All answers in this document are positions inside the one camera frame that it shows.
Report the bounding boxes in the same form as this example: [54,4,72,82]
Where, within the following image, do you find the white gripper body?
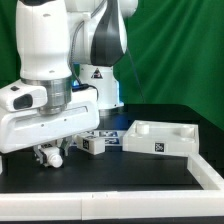
[0,89,99,153]

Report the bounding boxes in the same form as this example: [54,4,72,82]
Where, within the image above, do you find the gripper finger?
[33,145,45,164]
[59,136,72,156]

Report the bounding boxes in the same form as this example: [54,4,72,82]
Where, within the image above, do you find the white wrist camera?
[0,82,47,112]

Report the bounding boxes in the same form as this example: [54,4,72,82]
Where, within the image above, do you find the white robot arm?
[0,0,138,167]

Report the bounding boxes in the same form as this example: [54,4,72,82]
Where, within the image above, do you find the white tag sheet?
[89,130,125,146]

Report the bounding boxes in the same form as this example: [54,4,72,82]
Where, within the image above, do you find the white block left edge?
[0,156,3,175]

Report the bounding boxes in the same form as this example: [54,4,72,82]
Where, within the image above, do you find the white square table top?
[122,120,199,157]

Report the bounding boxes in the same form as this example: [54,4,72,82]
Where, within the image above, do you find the black cables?
[71,83,98,94]

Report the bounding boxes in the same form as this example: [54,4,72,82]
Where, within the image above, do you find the white L-shaped fence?
[0,154,224,221]

